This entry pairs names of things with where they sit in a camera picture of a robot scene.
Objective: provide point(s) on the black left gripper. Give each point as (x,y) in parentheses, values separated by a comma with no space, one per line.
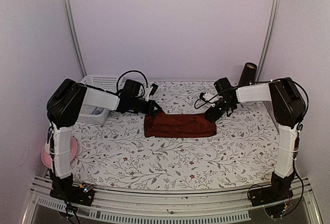
(150,109)

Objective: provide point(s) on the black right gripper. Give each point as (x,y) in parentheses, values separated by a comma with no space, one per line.
(214,115)

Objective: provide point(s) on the dark red towel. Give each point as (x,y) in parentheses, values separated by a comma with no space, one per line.
(163,125)

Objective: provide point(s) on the blue orange patterned towel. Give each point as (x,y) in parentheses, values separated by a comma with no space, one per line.
(96,110)

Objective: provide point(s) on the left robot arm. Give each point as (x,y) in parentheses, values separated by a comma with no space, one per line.
(63,109)

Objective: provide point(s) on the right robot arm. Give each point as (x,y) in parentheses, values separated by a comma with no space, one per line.
(289,110)

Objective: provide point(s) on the black cylinder cup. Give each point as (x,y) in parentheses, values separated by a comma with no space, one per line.
(248,74)

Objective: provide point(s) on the floral tablecloth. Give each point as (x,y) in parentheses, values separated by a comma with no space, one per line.
(117,154)

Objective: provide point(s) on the white plastic basket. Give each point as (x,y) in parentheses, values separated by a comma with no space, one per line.
(100,93)

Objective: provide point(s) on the pink plate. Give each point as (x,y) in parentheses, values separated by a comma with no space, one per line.
(46,158)

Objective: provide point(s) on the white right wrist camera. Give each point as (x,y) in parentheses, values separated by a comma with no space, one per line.
(208,98)

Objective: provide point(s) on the front aluminium rail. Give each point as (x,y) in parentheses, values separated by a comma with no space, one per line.
(115,205)

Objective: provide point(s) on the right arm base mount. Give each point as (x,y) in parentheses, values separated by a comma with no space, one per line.
(268,195)

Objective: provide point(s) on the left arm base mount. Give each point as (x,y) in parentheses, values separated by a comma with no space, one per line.
(73,194)

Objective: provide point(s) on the right aluminium frame post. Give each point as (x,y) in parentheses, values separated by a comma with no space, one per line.
(268,38)

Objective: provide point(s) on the aluminium frame post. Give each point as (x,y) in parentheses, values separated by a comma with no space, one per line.
(74,37)
(268,38)

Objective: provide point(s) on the left aluminium frame post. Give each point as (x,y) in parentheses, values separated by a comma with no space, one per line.
(74,37)

